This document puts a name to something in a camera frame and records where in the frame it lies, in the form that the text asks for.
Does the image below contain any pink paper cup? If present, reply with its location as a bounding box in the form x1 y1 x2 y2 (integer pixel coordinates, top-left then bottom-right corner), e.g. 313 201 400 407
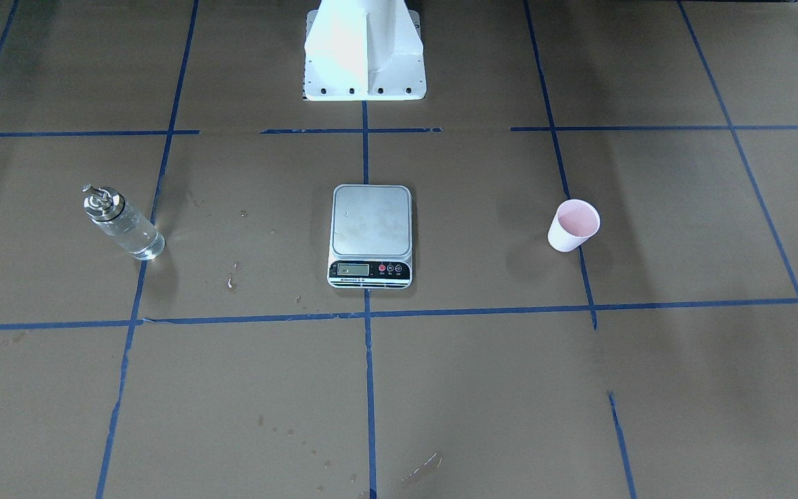
547 199 601 252

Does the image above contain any glass sauce bottle metal spout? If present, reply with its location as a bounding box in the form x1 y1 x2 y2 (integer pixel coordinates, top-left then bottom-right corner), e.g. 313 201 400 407
82 184 167 260

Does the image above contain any digital kitchen scale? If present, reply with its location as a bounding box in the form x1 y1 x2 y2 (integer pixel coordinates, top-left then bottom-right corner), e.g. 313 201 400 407
327 184 413 288

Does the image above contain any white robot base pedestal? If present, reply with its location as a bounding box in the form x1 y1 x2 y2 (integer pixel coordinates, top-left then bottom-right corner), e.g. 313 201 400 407
302 1 427 102

